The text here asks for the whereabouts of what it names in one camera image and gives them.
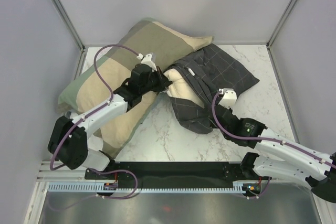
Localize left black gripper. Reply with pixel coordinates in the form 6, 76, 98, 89
140, 66, 171, 94

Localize cream pillow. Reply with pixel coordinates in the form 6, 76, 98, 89
164, 69, 204, 108

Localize dark grey plaid pillowcase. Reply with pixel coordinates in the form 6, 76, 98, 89
165, 44, 259, 134

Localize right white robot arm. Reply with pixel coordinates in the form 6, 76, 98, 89
212, 105, 335, 203

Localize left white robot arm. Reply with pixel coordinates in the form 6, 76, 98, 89
48, 63, 172, 179

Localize green beige patchwork pillow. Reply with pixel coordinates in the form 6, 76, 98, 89
57, 18, 214, 158

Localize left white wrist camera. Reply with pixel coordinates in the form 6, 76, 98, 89
136, 53, 157, 71

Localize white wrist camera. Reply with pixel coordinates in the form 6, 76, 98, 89
136, 53, 157, 71
218, 88, 237, 108

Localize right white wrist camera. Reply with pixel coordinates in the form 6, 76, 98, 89
218, 88, 237, 108

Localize light blue slotted cable duct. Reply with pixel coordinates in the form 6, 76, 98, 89
47, 182, 246, 194

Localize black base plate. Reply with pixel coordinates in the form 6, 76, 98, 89
85, 162, 259, 188

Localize left aluminium frame post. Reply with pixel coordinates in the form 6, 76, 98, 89
51, 0, 85, 52

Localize aluminium frame post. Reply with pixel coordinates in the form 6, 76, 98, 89
51, 0, 85, 52
266, 0, 298, 50

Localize right aluminium frame post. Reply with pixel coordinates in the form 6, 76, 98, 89
266, 0, 298, 50

